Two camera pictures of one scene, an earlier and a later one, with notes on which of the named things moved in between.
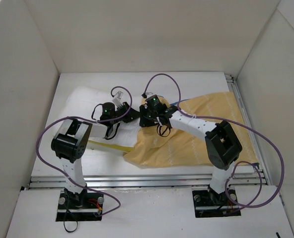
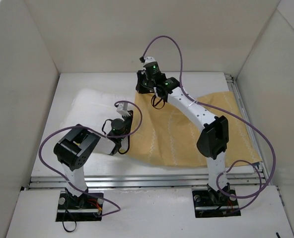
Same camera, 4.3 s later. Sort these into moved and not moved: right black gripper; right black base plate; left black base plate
Moved: right black gripper
Not moved: right black base plate; left black base plate
